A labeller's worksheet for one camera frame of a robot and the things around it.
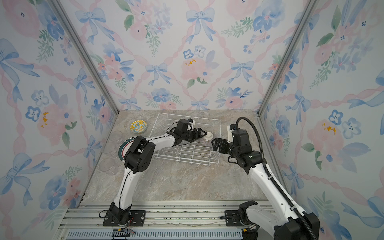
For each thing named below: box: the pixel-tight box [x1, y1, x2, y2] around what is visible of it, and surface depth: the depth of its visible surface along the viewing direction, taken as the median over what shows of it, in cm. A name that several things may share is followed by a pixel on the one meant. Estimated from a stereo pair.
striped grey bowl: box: [200, 131, 214, 148], surface depth 99 cm
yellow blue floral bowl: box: [129, 120, 148, 134], surface depth 111 cm
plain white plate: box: [118, 136, 138, 162], surface depth 97 cm
